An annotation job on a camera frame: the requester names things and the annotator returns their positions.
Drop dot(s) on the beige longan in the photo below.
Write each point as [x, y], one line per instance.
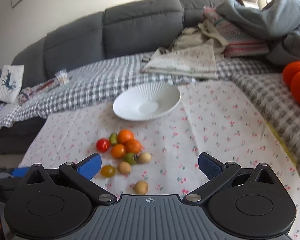
[144, 157]
[124, 167]
[141, 187]

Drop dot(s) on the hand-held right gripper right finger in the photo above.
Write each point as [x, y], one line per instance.
[210, 166]

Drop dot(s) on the white deer print pillow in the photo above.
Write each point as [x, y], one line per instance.
[10, 83]

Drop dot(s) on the clear toothpick bag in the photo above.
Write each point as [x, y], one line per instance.
[62, 76]

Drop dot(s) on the small green tomato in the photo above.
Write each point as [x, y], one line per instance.
[113, 138]

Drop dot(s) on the orange tomato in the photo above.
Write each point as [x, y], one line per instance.
[118, 151]

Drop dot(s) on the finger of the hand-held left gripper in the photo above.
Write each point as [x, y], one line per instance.
[20, 172]

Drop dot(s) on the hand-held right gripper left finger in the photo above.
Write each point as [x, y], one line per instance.
[90, 166]

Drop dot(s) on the orange mandarin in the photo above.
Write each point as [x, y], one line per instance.
[133, 146]
[125, 135]

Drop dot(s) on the grey sofa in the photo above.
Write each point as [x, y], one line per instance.
[77, 37]

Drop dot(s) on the white ribbed plate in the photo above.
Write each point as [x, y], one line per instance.
[146, 103]

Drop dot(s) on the yellow-green tomato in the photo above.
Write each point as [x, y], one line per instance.
[107, 171]

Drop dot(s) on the red tomato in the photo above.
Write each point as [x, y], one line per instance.
[103, 145]

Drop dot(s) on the black buckle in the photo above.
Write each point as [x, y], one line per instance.
[146, 59]

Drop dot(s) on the green reddish tomato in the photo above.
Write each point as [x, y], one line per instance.
[130, 158]

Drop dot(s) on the grey checkered blanket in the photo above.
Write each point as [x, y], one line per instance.
[102, 82]

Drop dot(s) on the beige cloth bag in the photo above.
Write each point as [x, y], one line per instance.
[202, 33]

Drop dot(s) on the dark red patterned cloth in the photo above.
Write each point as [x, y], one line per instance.
[32, 92]

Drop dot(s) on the folded floral cloth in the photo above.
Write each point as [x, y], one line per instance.
[185, 62]

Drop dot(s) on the blue-grey duvet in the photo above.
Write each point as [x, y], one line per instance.
[272, 17]

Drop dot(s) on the cherry print cloth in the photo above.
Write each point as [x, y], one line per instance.
[215, 130]

